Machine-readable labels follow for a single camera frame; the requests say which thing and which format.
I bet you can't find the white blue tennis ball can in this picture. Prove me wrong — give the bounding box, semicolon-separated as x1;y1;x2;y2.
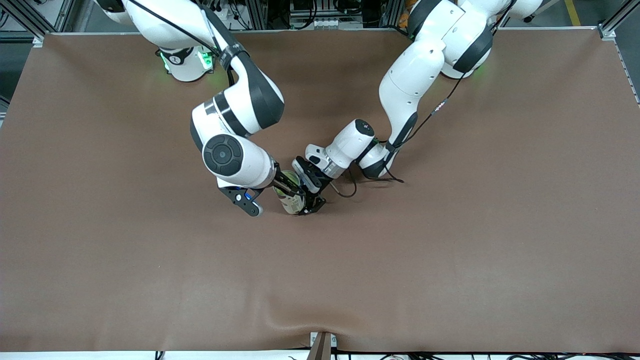
275;170;307;216

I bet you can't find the smooth table cover mat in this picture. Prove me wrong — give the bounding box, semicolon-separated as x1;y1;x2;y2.
0;28;640;353

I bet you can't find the black electronics box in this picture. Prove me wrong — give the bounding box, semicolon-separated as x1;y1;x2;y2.
290;0;351;18

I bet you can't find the orange mesh bag pile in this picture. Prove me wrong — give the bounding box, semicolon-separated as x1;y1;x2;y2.
398;0;414;29

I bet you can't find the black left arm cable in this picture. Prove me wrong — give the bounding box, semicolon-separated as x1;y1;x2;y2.
330;0;518;198

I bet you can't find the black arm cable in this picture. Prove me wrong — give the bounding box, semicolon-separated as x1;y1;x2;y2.
330;0;518;198
125;0;238;88

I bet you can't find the aluminium frame upright profile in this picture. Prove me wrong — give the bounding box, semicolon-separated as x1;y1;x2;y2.
247;0;268;30
382;0;403;28

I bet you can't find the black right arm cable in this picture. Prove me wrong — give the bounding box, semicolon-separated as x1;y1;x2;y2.
125;0;238;88

